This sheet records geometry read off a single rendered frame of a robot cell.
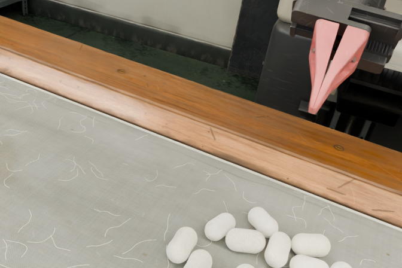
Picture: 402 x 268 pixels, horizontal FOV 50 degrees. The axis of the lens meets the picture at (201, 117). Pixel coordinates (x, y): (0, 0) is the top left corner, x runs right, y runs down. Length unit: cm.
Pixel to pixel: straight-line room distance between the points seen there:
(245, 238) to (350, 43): 19
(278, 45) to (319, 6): 78
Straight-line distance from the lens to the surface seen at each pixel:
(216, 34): 248
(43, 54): 64
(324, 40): 40
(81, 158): 48
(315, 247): 41
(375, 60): 45
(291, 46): 119
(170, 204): 43
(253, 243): 39
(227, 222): 40
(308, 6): 41
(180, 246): 37
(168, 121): 52
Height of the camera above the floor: 104
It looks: 31 degrees down
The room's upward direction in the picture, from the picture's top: 10 degrees clockwise
